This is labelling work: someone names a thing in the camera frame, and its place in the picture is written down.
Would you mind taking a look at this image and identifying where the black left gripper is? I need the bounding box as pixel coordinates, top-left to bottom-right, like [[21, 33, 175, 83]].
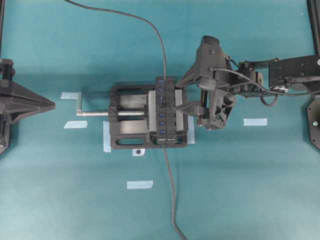
[[0, 58, 56, 155]]

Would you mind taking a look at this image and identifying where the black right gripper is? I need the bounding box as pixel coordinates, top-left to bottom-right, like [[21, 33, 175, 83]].
[[173, 52, 266, 131]]

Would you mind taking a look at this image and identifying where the black USB plug cable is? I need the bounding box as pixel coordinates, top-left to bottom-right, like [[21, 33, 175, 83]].
[[63, 0, 167, 105]]

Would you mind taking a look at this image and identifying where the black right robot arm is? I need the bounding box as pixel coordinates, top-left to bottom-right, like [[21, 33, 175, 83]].
[[176, 55, 320, 130]]

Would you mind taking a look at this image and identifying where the black multiport USB hub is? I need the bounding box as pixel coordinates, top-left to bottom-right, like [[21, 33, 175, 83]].
[[155, 76, 177, 146]]

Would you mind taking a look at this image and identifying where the blue tape under vise right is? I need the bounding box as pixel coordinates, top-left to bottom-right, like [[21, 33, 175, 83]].
[[187, 116, 195, 144]]

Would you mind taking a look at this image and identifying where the blue tape under vise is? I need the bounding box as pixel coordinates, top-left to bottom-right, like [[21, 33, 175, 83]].
[[103, 121, 112, 153], [187, 116, 195, 144]]

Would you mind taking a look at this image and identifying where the blue tape strip upper left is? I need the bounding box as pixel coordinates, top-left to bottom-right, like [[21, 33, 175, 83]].
[[60, 92, 78, 100]]

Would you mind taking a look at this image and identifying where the blue tape strip right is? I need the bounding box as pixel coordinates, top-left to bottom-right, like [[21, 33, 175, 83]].
[[243, 118, 268, 127]]

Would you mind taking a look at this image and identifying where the black bench vise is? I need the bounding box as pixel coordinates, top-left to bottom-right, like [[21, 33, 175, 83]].
[[76, 84, 188, 150]]

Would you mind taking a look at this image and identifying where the blue tape under vise left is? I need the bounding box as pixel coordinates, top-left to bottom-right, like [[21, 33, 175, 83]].
[[103, 121, 112, 153]]

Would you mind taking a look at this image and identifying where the blue tape strip bottom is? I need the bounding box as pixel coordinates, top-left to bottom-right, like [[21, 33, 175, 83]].
[[126, 180, 154, 190]]

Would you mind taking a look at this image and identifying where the thin black gripper wire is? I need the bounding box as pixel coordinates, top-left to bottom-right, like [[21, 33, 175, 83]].
[[209, 67, 320, 107]]

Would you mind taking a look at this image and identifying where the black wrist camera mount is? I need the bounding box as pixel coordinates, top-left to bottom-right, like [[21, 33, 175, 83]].
[[195, 35, 229, 91]]

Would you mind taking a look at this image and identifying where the black frame post left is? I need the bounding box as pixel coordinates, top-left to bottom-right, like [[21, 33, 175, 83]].
[[0, 0, 6, 51]]

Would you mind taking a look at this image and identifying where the black frame post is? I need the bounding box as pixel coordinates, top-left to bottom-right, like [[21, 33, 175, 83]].
[[0, 0, 6, 51], [307, 0, 320, 55]]

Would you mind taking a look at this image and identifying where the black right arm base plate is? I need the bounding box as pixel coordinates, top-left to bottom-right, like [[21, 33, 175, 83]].
[[306, 98, 320, 151]]

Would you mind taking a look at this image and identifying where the black hub power cable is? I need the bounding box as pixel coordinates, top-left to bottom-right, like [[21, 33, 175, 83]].
[[161, 143, 189, 240]]

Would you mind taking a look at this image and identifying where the black frame post right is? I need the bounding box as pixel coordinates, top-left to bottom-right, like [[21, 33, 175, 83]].
[[307, 0, 320, 55]]

